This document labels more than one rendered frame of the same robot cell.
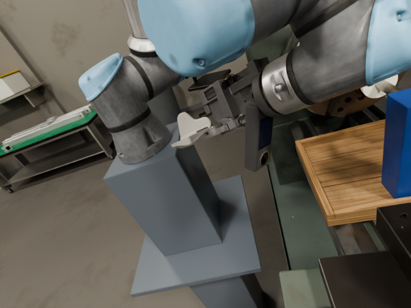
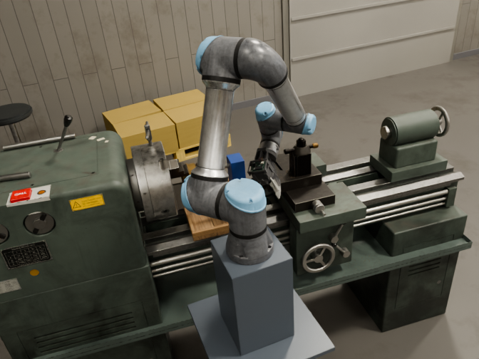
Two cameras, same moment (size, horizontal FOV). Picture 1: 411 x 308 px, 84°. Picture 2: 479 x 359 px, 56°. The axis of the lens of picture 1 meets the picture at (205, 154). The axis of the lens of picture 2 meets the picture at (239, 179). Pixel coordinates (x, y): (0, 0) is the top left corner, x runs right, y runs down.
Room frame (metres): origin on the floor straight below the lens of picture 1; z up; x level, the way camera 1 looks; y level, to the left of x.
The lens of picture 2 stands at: (1.17, 1.06, 2.02)
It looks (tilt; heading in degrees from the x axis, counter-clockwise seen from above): 31 degrees down; 238
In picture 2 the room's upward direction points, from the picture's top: 5 degrees counter-clockwise
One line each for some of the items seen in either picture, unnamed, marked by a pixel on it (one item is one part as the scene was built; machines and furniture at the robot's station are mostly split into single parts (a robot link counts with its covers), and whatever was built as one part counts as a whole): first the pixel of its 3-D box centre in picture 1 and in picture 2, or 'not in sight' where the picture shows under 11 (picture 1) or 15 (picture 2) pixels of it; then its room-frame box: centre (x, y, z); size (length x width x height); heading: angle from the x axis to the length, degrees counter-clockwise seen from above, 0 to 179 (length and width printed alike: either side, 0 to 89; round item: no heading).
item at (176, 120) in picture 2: not in sight; (165, 129); (-0.40, -2.77, 0.20); 1.13 x 0.85 x 0.39; 167
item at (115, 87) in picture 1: (115, 89); (244, 204); (0.59, 0.13, 1.27); 0.13 x 0.12 x 0.14; 117
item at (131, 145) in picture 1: (137, 131); (249, 236); (0.58, 0.14, 1.15); 0.15 x 0.15 x 0.10
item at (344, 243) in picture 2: not in sight; (323, 242); (0.08, -0.05, 0.73); 0.27 x 0.12 x 0.27; 162
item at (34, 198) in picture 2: not in sight; (31, 201); (1.09, -0.40, 1.23); 0.13 x 0.08 x 0.06; 162
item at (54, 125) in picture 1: (53, 147); not in sight; (3.69, 2.18, 0.39); 2.15 x 0.82 x 0.78; 77
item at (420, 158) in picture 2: not in sight; (410, 140); (-0.52, -0.10, 1.01); 0.30 x 0.20 x 0.29; 162
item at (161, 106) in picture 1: (161, 107); not in sight; (3.40, 0.31, 0.36); 0.58 x 0.56 x 0.71; 167
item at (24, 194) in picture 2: not in sight; (21, 196); (1.12, -0.41, 1.26); 0.06 x 0.06 x 0.02; 72
